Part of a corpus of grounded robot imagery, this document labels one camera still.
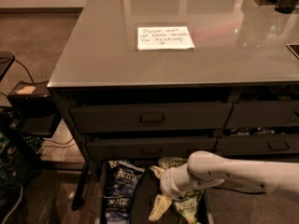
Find top left drawer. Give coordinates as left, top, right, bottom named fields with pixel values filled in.
left=70, top=102, right=233, bottom=133

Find green kettle chip bag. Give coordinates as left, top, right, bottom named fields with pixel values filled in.
left=173, top=190, right=203, bottom=224
left=158, top=157, right=187, bottom=170

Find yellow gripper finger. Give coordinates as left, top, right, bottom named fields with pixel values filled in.
left=149, top=165, right=164, bottom=179
left=149, top=194, right=172, bottom=222

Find dark phone on counter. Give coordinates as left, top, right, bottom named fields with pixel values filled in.
left=286, top=44, right=299, bottom=59

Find dark grey drawer cabinet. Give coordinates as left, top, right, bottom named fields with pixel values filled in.
left=47, top=0, right=299, bottom=212

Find white cable on floor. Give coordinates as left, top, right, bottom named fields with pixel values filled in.
left=2, top=184, right=24, bottom=224

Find blue kettle chip bag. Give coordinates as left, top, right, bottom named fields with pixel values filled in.
left=105, top=196, right=131, bottom=224
left=107, top=160, right=121, bottom=169
left=106, top=161, right=145, bottom=197

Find middle left drawer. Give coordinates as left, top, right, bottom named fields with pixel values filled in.
left=86, top=136, right=217, bottom=160

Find black crate with snacks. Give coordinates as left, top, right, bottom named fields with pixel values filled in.
left=0, top=133, right=43, bottom=188

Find black cable left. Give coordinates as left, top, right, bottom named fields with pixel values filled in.
left=0, top=57, right=36, bottom=86

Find middle right drawer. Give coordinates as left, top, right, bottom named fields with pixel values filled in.
left=216, top=134, right=299, bottom=156

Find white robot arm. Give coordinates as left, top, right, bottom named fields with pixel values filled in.
left=149, top=151, right=299, bottom=221

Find black box with label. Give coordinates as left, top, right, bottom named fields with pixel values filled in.
left=7, top=81, right=62, bottom=137

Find green Kettle chip bag front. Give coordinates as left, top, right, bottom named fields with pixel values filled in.
left=173, top=190, right=203, bottom=224

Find black floor cable right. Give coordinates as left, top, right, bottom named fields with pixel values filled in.
left=214, top=185, right=272, bottom=195

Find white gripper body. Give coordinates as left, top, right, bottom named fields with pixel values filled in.
left=160, top=165, right=190, bottom=200

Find white handwritten paper note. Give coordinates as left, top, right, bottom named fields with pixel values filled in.
left=137, top=26, right=194, bottom=50

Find top right drawer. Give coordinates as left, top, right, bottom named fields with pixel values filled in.
left=226, top=101, right=299, bottom=129

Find dark snack bags in drawer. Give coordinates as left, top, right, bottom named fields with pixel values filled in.
left=224, top=126, right=299, bottom=136

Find green Kettle chip bag rear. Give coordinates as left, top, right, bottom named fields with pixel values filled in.
left=158, top=157, right=187, bottom=170

